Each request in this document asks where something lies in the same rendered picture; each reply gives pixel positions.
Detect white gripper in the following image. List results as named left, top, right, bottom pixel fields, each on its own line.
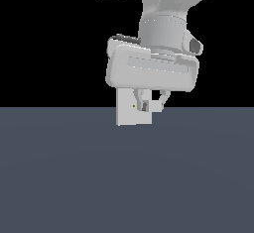
left=105, top=34, right=200, bottom=113

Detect small white charger block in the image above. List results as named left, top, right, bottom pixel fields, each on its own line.
left=147, top=99, right=164, bottom=114

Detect white wall socket plate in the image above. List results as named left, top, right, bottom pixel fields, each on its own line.
left=116, top=87, right=154, bottom=127

